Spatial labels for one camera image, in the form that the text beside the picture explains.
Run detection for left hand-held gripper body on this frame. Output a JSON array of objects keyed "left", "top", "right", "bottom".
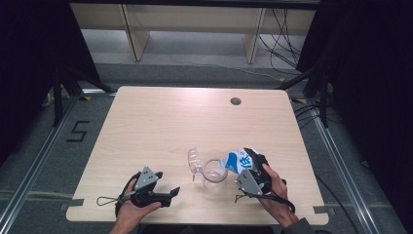
[{"left": 130, "top": 166, "right": 173, "bottom": 209}]

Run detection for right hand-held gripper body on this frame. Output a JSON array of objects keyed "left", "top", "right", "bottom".
[{"left": 235, "top": 155, "right": 288, "bottom": 199}]

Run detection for white and blue milk pouch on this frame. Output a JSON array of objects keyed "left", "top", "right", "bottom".
[{"left": 218, "top": 147, "right": 262, "bottom": 176}]

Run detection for clear plastic cup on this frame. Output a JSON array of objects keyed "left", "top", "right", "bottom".
[{"left": 202, "top": 158, "right": 229, "bottom": 193}]

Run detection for person's right hand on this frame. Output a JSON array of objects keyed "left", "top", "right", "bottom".
[{"left": 257, "top": 163, "right": 290, "bottom": 226}]

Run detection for person's left hand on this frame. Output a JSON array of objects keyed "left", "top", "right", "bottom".
[{"left": 116, "top": 178, "right": 164, "bottom": 227}]

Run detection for black metal stand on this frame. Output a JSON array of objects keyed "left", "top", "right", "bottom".
[
  {"left": 52, "top": 64, "right": 115, "bottom": 129},
  {"left": 276, "top": 64, "right": 329, "bottom": 129}
]

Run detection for black curtain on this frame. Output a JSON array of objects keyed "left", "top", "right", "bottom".
[
  {"left": 0, "top": 0, "right": 102, "bottom": 165},
  {"left": 296, "top": 0, "right": 413, "bottom": 233}
]

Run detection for light wooden shelf unit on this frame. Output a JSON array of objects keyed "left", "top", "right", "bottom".
[{"left": 69, "top": 3, "right": 318, "bottom": 64}]

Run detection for thin wire loop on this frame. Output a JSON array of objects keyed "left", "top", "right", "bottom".
[
  {"left": 96, "top": 195, "right": 121, "bottom": 207},
  {"left": 234, "top": 193, "right": 253, "bottom": 204}
]

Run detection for black wrist strap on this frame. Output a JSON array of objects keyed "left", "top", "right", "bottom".
[
  {"left": 258, "top": 193, "right": 297, "bottom": 215},
  {"left": 114, "top": 172, "right": 141, "bottom": 217}
]

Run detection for black floor cables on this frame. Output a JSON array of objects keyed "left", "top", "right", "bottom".
[{"left": 292, "top": 102, "right": 343, "bottom": 130}]

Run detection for black floor cable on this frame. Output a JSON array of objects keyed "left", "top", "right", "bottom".
[{"left": 313, "top": 173, "right": 359, "bottom": 234}]

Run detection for aluminium floor rail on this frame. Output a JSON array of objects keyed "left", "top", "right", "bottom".
[
  {"left": 0, "top": 93, "right": 83, "bottom": 234},
  {"left": 310, "top": 106, "right": 382, "bottom": 234}
]

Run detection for bundle of black cables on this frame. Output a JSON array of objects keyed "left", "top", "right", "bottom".
[{"left": 257, "top": 8, "right": 304, "bottom": 70}]

